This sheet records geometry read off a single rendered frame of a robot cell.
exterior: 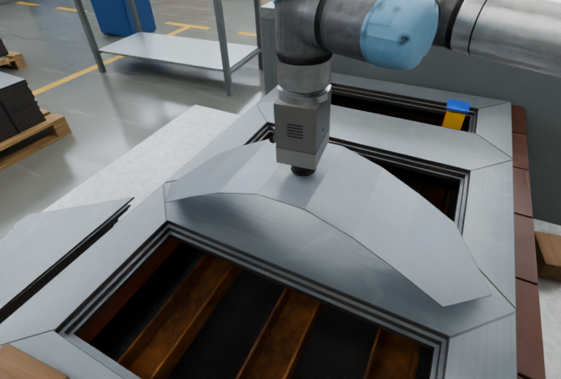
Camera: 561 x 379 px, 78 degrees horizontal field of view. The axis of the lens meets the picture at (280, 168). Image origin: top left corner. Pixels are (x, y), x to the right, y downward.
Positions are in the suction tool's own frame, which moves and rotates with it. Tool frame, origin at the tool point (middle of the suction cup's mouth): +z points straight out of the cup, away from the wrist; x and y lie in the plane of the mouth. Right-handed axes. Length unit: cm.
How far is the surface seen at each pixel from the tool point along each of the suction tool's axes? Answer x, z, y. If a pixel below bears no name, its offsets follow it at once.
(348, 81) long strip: -7, 15, -74
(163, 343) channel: -22.2, 32.4, 22.7
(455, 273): 26.7, 10.2, 4.2
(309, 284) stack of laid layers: 4.3, 16.9, 9.6
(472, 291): 29.7, 12.1, 5.3
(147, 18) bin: -323, 80, -336
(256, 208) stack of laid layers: -11.8, 15.6, -3.7
